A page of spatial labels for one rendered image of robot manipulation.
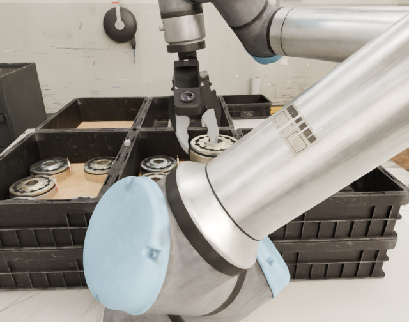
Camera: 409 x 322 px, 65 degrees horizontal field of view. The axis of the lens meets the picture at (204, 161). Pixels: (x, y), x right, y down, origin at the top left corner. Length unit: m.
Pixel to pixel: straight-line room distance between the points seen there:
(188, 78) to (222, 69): 3.63
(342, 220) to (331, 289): 0.17
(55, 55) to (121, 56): 0.73
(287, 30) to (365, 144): 0.32
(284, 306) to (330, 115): 0.55
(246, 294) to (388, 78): 0.26
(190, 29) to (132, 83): 3.60
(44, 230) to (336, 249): 0.59
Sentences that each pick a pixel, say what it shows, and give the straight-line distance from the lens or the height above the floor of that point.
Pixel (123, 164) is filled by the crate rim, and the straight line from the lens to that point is 0.76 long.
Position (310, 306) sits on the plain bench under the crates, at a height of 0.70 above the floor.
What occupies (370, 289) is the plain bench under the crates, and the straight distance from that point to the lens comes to 0.84.
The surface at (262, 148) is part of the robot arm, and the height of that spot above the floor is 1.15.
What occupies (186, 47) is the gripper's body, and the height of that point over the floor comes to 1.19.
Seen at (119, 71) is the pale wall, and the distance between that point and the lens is 4.15.
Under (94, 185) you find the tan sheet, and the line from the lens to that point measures 0.90.
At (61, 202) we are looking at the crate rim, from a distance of 0.65.
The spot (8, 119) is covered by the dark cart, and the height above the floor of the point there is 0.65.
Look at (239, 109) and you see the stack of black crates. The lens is 2.56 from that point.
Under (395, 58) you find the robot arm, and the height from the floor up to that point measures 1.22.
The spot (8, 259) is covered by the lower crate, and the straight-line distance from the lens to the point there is 0.78.
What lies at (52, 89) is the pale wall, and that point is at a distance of 4.36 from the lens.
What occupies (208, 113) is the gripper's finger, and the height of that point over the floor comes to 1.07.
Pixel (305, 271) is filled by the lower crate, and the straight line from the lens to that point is 0.78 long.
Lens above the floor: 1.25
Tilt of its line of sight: 25 degrees down
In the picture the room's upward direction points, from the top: straight up
